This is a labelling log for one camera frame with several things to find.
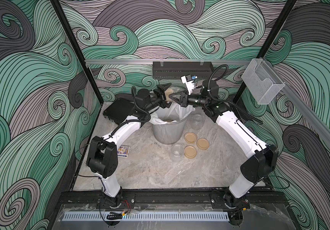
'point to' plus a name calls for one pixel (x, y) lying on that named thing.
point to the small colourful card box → (123, 151)
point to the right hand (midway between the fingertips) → (168, 97)
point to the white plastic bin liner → (170, 113)
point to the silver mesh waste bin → (169, 133)
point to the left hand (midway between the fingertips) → (175, 87)
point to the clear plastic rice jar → (197, 121)
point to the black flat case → (119, 110)
